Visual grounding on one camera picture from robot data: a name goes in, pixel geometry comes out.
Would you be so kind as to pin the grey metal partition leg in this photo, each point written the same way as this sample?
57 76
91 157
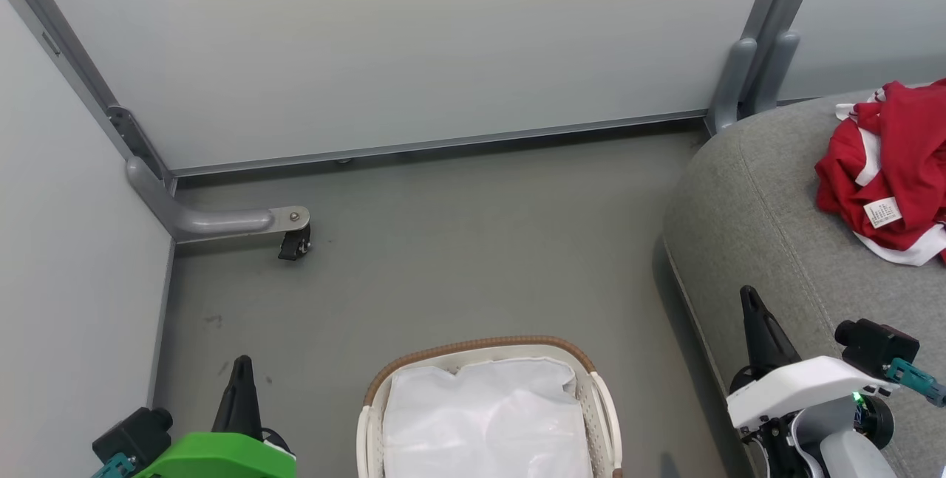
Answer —
207 221

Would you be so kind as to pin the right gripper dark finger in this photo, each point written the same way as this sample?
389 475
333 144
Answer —
761 337

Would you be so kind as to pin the woven laundry basket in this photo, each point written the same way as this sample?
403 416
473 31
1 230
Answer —
602 404

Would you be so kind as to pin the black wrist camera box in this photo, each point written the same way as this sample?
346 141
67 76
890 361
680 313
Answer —
137 434
876 349

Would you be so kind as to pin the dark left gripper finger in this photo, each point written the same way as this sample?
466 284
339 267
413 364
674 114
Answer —
240 404

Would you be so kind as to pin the grey fabric sofa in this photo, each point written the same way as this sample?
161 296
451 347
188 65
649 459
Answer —
768 227

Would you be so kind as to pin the white basket liner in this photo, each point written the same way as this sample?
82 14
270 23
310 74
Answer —
488 419

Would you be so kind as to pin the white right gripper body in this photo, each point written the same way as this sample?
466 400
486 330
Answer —
798 386

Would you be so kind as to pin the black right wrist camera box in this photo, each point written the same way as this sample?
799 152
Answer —
876 349

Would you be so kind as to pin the black caster wheel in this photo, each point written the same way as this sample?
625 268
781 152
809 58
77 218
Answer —
294 244

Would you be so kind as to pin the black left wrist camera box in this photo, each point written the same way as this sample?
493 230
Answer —
137 434

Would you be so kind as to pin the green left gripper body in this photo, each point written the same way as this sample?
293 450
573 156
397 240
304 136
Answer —
222 457

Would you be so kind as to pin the grey partition post foot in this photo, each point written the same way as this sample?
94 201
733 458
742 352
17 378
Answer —
746 79

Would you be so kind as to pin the red and white garment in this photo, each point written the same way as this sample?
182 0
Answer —
909 153

